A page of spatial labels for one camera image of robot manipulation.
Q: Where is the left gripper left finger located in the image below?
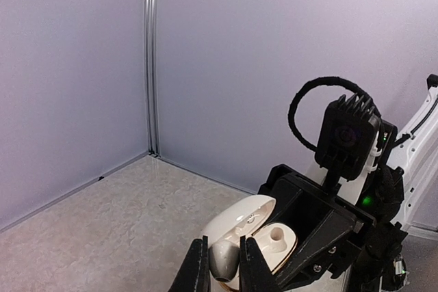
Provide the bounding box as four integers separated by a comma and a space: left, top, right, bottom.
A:
168, 236, 211, 292

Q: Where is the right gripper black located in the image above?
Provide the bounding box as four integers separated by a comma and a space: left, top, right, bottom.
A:
259, 164, 376, 287

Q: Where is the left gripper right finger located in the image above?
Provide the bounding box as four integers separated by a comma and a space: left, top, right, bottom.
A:
239, 236, 281, 292

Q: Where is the white wireless earbud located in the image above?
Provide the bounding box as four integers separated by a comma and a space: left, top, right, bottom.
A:
209, 239, 240, 282

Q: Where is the white earbud charging case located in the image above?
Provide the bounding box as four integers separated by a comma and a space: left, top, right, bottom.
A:
201, 194, 298, 291

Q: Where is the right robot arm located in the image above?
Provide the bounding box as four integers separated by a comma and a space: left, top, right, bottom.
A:
240, 75, 437, 291

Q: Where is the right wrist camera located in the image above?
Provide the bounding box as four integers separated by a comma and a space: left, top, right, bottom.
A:
315, 93, 381, 181

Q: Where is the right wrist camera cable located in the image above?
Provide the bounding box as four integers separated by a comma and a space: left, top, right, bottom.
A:
287, 75, 372, 152

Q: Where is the right aluminium frame post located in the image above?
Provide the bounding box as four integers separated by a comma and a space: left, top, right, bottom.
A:
144, 0, 160, 157

